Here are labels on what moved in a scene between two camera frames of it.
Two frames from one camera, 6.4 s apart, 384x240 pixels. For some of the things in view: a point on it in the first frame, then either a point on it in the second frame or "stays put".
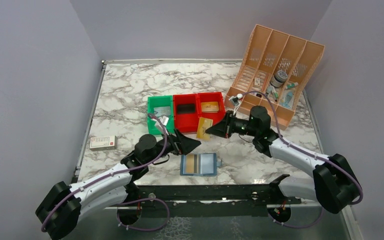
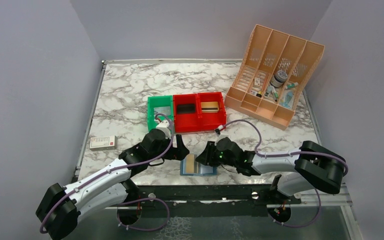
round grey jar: (280, 77) stays put
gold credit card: (190, 163) stays put
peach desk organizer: (274, 73) stays put
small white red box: (103, 143) stays put
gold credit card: (204, 124) -> (209, 107)
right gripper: (224, 128) -> (206, 157)
